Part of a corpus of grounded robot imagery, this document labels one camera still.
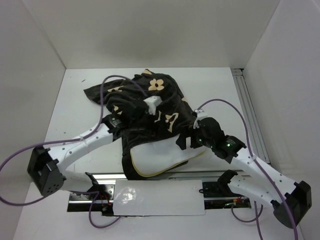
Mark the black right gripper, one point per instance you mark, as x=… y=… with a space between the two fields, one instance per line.
x=181 y=141

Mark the white pillow yellow edge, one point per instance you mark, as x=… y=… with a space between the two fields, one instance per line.
x=153 y=158

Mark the black floral plush pillowcase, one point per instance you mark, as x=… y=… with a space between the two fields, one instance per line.
x=156 y=112

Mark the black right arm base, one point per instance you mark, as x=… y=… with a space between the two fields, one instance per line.
x=217 y=194

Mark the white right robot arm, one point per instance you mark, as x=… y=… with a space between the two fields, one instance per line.
x=289 y=199

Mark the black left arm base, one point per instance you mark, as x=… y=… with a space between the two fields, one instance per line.
x=100 y=192

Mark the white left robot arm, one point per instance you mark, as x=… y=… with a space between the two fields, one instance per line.
x=49 y=161

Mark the white cover panel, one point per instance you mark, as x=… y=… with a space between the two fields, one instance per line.
x=139 y=198

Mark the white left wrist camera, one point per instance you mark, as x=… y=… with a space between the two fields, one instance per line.
x=153 y=102

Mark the aluminium front rail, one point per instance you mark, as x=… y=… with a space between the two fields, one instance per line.
x=162 y=176

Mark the aluminium side rail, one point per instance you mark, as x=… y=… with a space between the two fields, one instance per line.
x=255 y=134

